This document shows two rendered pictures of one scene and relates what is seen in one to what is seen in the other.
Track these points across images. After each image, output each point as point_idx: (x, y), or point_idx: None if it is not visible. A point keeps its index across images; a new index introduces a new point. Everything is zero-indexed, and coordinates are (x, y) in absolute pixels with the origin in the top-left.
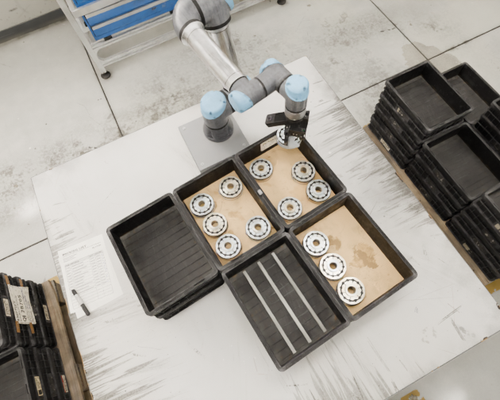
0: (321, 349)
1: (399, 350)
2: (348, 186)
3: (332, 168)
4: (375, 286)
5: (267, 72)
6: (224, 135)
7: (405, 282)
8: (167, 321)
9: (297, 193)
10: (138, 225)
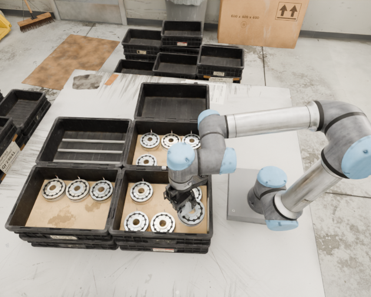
0: None
1: (6, 211)
2: (132, 280)
3: (159, 280)
4: (40, 210)
5: (217, 143)
6: (249, 195)
7: (11, 214)
8: None
9: (151, 209)
10: (205, 108)
